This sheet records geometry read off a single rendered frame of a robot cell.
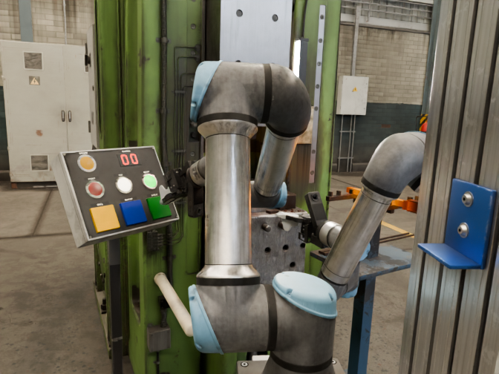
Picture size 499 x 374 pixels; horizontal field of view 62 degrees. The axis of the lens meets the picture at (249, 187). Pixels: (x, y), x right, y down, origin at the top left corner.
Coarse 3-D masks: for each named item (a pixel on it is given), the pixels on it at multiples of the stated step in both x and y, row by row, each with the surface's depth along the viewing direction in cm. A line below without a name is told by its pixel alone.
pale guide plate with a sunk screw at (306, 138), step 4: (312, 108) 190; (312, 112) 190; (312, 116) 191; (312, 120) 191; (308, 124) 191; (312, 124) 192; (308, 128) 191; (312, 128) 192; (304, 132) 191; (308, 132) 192; (312, 132) 193; (300, 136) 190; (304, 136) 191; (308, 136) 192; (300, 140) 191; (304, 140) 192; (308, 140) 192
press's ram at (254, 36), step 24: (216, 0) 155; (240, 0) 154; (264, 0) 158; (288, 0) 162; (216, 24) 156; (240, 24) 156; (264, 24) 160; (288, 24) 164; (216, 48) 157; (240, 48) 158; (264, 48) 162; (288, 48) 166
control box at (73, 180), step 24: (72, 168) 124; (96, 168) 129; (120, 168) 135; (144, 168) 142; (72, 192) 121; (120, 192) 132; (144, 192) 138; (72, 216) 123; (120, 216) 129; (96, 240) 123
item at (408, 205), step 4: (348, 188) 185; (352, 188) 183; (356, 188) 183; (348, 192) 185; (356, 192) 181; (396, 200) 164; (400, 200) 162; (404, 200) 160; (408, 200) 159; (412, 200) 158; (416, 200) 158; (392, 204) 165; (396, 204) 164; (400, 204) 162; (404, 204) 159; (408, 204) 160; (412, 204) 158; (416, 204) 157; (404, 208) 159; (408, 208) 160; (412, 208) 158; (416, 208) 157; (412, 212) 158; (416, 212) 156
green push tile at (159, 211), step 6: (150, 198) 138; (156, 198) 140; (150, 204) 137; (156, 204) 139; (168, 204) 143; (150, 210) 137; (156, 210) 138; (162, 210) 140; (168, 210) 142; (156, 216) 137; (162, 216) 139; (168, 216) 141
